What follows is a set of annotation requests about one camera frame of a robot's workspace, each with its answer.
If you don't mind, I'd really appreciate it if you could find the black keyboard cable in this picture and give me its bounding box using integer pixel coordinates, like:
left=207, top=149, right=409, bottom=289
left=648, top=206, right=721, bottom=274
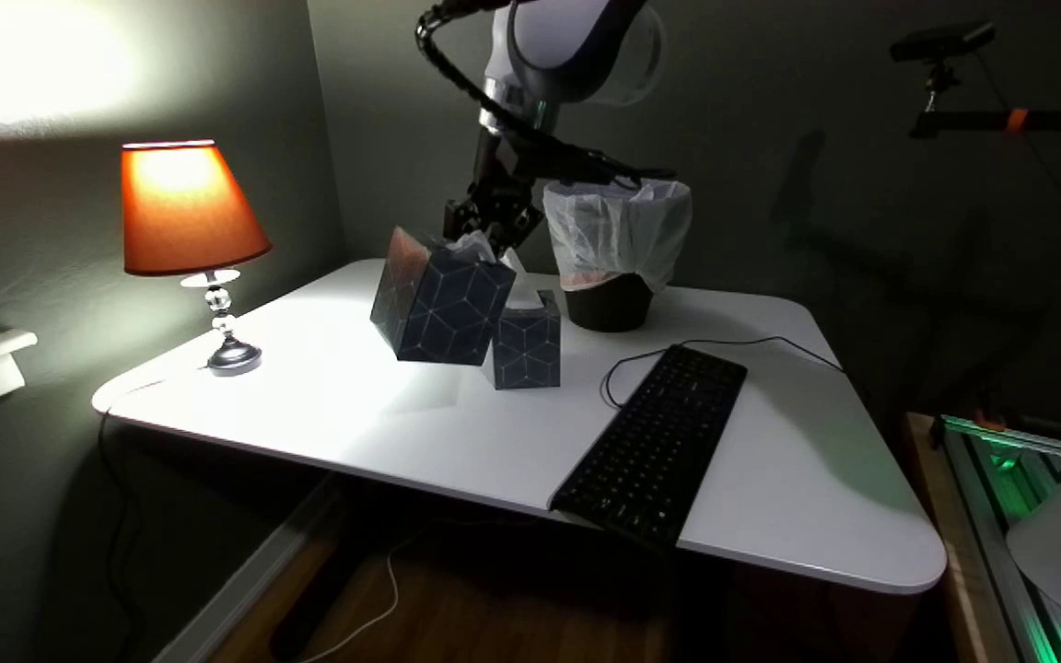
left=602, top=332, right=847, bottom=411

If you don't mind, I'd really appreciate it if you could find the green-lit metal frame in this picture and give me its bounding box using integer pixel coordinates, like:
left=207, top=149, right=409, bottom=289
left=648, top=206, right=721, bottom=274
left=935, top=411, right=1061, bottom=663

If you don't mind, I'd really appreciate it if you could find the black camera on stand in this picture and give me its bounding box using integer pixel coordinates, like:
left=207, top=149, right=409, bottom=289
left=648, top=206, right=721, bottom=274
left=887, top=17, right=1004, bottom=66

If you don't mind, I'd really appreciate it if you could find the black waste bin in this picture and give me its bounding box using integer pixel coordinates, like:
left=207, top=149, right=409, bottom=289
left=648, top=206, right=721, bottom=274
left=559, top=268, right=656, bottom=337

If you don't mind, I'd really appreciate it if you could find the white cable under table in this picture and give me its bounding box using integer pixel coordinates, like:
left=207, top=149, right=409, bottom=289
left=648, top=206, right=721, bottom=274
left=296, top=548, right=406, bottom=663

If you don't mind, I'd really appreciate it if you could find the wooden side board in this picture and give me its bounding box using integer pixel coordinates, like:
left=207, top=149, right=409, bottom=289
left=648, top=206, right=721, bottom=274
left=903, top=410, right=991, bottom=663

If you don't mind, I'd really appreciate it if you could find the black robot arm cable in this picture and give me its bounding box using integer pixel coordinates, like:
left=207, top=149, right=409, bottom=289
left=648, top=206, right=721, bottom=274
left=417, top=0, right=681, bottom=189

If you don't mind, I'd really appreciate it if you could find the black boom stand, orange tape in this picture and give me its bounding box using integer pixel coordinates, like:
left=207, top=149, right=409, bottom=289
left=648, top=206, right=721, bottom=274
left=910, top=57, right=1061, bottom=139

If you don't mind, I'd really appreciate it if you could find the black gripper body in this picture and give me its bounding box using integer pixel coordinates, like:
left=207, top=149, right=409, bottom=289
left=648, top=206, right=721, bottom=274
left=466, top=117, right=547, bottom=225

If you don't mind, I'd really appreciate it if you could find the dark tissue box, raised tissue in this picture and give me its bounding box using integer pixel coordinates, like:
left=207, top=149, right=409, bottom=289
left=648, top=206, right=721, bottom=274
left=487, top=247, right=565, bottom=393

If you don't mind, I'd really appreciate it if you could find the white plastic bin liner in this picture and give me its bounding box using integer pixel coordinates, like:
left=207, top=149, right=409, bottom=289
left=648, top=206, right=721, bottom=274
left=537, top=172, right=697, bottom=296

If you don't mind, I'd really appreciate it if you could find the dark patterned tissue box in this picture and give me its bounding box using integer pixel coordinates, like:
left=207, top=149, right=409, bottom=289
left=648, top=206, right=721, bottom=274
left=368, top=225, right=519, bottom=370

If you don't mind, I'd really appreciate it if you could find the orange shade table lamp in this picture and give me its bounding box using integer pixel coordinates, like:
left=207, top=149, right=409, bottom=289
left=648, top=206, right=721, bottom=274
left=118, top=135, right=272, bottom=378

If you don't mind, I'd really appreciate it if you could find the black computer keyboard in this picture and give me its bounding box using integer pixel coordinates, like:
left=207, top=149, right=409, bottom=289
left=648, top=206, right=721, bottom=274
left=547, top=344, right=753, bottom=553

